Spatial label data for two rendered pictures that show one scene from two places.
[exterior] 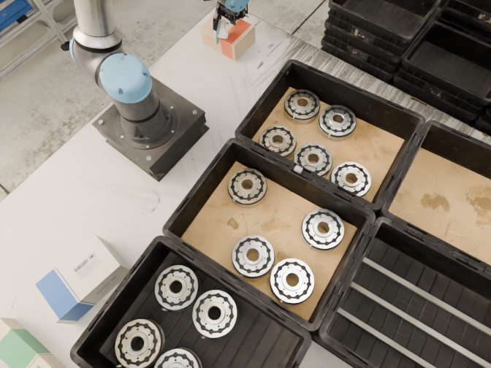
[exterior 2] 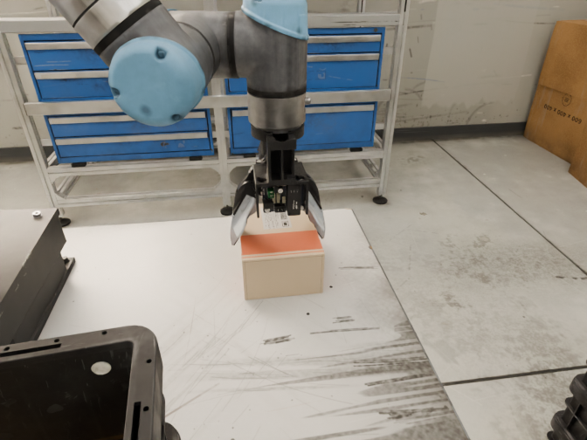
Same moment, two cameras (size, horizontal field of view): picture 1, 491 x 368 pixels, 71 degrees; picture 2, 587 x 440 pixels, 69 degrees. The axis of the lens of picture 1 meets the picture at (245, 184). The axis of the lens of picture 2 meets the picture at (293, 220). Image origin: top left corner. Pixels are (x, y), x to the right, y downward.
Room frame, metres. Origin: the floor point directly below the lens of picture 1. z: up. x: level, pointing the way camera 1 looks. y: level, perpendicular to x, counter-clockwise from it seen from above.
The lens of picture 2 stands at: (0.60, -0.37, 1.14)
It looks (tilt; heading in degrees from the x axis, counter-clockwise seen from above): 32 degrees down; 38
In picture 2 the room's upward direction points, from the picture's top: straight up
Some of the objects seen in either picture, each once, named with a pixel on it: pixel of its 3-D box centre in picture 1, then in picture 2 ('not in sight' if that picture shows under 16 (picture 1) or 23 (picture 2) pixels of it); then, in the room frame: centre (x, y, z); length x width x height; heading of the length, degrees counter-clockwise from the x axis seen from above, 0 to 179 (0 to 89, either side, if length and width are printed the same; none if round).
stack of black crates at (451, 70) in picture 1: (441, 84); not in sight; (1.00, -1.00, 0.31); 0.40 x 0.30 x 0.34; 46
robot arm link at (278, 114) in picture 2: not in sight; (279, 108); (1.02, -0.02, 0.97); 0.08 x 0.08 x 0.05
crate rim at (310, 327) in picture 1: (267, 223); not in sight; (0.23, -0.04, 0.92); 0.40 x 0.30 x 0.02; 51
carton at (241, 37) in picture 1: (228, 34); (278, 246); (1.03, 0.00, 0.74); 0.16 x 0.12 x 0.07; 46
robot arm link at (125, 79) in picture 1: (128, 85); not in sight; (0.64, 0.27, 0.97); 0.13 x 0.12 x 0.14; 37
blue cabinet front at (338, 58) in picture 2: not in sight; (304, 94); (2.20, 0.80, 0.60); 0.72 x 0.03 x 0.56; 135
